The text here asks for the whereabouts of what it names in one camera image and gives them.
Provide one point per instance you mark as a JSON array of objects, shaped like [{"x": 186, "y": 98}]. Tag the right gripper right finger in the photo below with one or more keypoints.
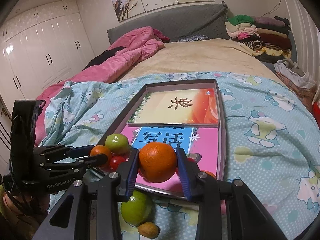
[{"x": 247, "y": 218}]

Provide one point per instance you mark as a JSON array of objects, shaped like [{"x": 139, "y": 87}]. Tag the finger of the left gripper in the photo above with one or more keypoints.
[
  {"x": 52, "y": 154},
  {"x": 67, "y": 167}
]

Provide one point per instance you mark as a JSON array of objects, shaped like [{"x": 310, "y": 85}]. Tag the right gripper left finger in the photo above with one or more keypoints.
[{"x": 70, "y": 218}]

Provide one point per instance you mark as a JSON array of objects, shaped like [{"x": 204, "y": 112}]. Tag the green mango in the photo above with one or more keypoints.
[
  {"x": 118, "y": 144},
  {"x": 137, "y": 209}
]

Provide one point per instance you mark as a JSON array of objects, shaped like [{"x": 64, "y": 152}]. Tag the orange tangerine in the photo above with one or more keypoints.
[
  {"x": 157, "y": 162},
  {"x": 102, "y": 149},
  {"x": 209, "y": 173}
]

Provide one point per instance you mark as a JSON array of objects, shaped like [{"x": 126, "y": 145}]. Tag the brown longan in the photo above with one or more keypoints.
[{"x": 149, "y": 230}]

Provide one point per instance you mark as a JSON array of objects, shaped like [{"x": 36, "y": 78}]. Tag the cherry tomato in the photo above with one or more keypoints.
[
  {"x": 115, "y": 162},
  {"x": 191, "y": 159}
]

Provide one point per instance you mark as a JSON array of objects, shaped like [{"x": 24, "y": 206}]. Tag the blue hello kitty quilt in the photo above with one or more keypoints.
[{"x": 272, "y": 139}]

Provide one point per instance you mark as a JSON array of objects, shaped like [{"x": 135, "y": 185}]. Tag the pink workbook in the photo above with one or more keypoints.
[{"x": 200, "y": 144}]

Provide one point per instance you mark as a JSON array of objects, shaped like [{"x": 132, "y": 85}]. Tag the white wardrobe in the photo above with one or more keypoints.
[{"x": 41, "y": 47}]

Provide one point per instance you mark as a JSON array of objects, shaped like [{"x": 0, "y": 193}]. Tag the orange cream book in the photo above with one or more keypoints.
[{"x": 178, "y": 107}]

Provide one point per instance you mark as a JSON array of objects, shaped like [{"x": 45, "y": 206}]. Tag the pink quilt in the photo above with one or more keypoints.
[{"x": 138, "y": 45}]

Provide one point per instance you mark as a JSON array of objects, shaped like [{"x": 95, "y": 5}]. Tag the white crumpled cloth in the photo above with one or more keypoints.
[{"x": 297, "y": 76}]

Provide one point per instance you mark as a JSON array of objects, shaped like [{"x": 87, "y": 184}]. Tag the beige bed blanket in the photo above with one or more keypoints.
[{"x": 215, "y": 55}]

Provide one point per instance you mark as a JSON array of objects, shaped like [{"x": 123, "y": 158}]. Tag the pile of folded clothes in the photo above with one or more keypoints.
[{"x": 267, "y": 39}]

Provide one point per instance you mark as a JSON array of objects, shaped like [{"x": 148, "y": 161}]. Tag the cream curtain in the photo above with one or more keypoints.
[{"x": 306, "y": 35}]

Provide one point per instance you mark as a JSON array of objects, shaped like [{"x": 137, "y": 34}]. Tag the grey headboard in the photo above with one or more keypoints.
[{"x": 180, "y": 22}]

